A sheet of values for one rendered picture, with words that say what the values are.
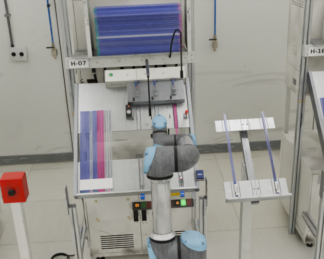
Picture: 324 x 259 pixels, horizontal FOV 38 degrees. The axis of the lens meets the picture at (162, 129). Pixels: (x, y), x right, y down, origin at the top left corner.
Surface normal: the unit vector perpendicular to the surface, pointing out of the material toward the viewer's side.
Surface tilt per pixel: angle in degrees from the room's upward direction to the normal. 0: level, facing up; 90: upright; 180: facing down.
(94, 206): 90
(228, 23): 90
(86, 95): 44
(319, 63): 90
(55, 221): 0
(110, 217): 90
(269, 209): 0
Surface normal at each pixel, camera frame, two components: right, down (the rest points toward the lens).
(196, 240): 0.09, -0.92
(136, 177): 0.01, -0.40
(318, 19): 0.05, 0.37
